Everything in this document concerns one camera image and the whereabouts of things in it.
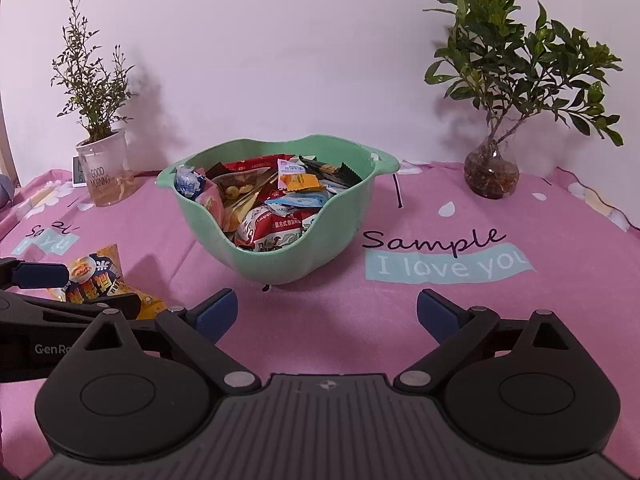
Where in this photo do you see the yellow blue chip bag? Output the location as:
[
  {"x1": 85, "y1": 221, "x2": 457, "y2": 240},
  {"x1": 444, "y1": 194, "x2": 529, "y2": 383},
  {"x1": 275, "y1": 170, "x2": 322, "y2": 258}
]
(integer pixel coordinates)
[{"x1": 48, "y1": 244, "x2": 167, "y2": 320}]

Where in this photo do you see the pink peach candy packet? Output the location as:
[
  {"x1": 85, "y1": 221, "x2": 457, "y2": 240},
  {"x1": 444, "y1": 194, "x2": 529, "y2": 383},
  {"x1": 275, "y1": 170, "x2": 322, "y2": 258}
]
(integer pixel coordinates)
[{"x1": 195, "y1": 181, "x2": 224, "y2": 226}]

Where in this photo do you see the red white patterned snack bag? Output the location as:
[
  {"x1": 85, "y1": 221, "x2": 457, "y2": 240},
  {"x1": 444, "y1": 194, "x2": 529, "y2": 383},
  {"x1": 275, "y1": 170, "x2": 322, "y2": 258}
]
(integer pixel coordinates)
[{"x1": 233, "y1": 205, "x2": 303, "y2": 252}]

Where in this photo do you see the gold foil snack packet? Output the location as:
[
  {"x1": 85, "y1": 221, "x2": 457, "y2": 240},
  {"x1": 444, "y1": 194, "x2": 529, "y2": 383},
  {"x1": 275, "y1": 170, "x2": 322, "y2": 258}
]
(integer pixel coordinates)
[{"x1": 213, "y1": 167, "x2": 277, "y2": 233}]

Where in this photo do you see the large dark red bag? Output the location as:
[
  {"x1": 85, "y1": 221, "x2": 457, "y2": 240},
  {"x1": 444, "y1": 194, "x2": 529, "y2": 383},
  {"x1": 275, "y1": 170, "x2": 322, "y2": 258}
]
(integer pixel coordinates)
[{"x1": 224, "y1": 154, "x2": 292, "y2": 172}]

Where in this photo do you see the orange snack packet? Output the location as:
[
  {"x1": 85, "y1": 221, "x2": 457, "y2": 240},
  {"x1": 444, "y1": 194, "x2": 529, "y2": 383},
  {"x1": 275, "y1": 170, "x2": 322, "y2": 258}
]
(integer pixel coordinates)
[{"x1": 278, "y1": 174, "x2": 324, "y2": 193}]

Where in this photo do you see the white digital clock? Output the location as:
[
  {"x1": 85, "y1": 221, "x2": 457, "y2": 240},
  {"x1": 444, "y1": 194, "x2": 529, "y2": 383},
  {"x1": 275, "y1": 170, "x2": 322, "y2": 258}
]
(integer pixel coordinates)
[{"x1": 72, "y1": 156, "x2": 87, "y2": 188}]

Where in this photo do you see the pink printed tablecloth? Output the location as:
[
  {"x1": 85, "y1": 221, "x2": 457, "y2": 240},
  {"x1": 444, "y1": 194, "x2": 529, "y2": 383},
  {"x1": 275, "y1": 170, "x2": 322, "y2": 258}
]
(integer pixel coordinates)
[{"x1": 1, "y1": 164, "x2": 639, "y2": 474}]

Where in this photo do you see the green plastic bowl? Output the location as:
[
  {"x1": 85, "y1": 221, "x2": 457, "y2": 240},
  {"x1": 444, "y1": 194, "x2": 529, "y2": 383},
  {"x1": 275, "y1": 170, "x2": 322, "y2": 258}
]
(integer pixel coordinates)
[{"x1": 156, "y1": 134, "x2": 399, "y2": 285}]

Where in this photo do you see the small plant in white cup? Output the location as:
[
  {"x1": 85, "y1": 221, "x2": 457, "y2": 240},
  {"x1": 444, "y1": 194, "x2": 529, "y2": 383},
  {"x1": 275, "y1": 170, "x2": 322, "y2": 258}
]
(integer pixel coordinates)
[{"x1": 50, "y1": 0, "x2": 134, "y2": 207}]

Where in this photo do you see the leafy plant in glass vase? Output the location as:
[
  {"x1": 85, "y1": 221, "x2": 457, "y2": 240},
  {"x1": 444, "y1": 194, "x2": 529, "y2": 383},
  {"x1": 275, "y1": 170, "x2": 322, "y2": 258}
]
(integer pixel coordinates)
[{"x1": 424, "y1": 0, "x2": 624, "y2": 200}]

